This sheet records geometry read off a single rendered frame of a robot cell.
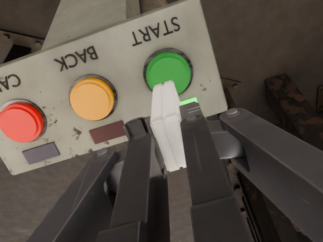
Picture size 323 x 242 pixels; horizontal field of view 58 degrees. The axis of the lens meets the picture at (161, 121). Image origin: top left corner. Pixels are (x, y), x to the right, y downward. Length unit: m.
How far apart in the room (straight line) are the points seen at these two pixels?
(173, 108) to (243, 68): 0.91
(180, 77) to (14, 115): 0.16
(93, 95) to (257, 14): 0.76
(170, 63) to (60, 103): 0.11
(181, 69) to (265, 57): 0.81
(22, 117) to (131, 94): 0.11
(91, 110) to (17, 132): 0.08
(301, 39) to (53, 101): 0.91
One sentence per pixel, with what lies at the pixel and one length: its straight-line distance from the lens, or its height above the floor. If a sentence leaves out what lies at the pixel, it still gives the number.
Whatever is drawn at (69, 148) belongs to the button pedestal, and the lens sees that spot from 0.31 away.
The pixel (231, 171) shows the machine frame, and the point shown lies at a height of 0.07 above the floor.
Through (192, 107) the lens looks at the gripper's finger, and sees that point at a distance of 0.17.
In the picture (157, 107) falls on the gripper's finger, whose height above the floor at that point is 0.70.
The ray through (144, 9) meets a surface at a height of 0.18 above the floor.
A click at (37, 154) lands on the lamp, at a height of 0.61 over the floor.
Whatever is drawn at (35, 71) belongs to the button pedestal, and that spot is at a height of 0.59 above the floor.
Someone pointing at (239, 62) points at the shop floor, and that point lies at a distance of 1.04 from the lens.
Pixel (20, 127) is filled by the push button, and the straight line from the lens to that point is 0.31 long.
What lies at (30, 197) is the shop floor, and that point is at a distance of 1.53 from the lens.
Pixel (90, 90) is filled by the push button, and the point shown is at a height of 0.61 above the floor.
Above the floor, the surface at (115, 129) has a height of 0.61.
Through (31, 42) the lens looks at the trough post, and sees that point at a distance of 0.96.
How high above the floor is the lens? 0.83
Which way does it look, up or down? 47 degrees down
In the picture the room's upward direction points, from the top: 171 degrees clockwise
